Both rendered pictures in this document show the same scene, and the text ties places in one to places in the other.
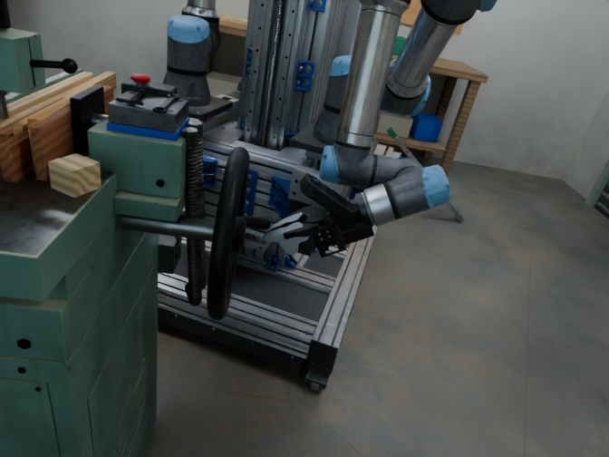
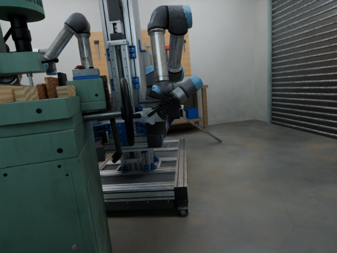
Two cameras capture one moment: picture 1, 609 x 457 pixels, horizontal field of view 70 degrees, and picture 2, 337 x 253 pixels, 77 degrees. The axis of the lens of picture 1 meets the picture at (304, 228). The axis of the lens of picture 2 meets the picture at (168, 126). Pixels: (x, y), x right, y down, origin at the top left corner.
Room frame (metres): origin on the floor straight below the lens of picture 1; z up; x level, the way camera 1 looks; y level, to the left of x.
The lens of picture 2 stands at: (-0.29, 0.04, 0.91)
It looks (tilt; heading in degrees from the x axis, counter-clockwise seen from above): 11 degrees down; 354
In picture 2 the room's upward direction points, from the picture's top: 5 degrees counter-clockwise
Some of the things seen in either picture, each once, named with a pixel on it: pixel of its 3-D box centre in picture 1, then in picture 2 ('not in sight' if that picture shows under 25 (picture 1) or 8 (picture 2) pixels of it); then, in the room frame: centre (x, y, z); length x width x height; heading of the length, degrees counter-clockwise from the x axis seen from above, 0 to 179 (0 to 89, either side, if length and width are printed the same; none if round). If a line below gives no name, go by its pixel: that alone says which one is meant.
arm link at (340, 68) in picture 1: (352, 81); (154, 75); (1.24, -0.05, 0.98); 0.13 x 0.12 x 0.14; 92
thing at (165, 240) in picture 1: (153, 247); (93, 153); (0.86, 0.35, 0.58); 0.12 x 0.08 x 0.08; 97
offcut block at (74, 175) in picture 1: (75, 175); (66, 91); (0.51, 0.32, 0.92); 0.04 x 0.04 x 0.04; 71
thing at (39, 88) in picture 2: (52, 136); (50, 91); (0.61, 0.41, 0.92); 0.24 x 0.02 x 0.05; 7
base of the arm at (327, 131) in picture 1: (341, 122); (155, 92); (1.24, -0.04, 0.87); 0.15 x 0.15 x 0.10
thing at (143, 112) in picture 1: (151, 105); (86, 73); (0.66, 0.27, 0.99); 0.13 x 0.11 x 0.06; 7
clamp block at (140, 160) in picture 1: (149, 150); (88, 90); (0.65, 0.27, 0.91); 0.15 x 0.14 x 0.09; 7
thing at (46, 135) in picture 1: (80, 126); (60, 88); (0.64, 0.38, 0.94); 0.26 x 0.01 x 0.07; 7
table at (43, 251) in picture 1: (96, 168); (68, 103); (0.64, 0.36, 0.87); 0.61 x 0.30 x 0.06; 7
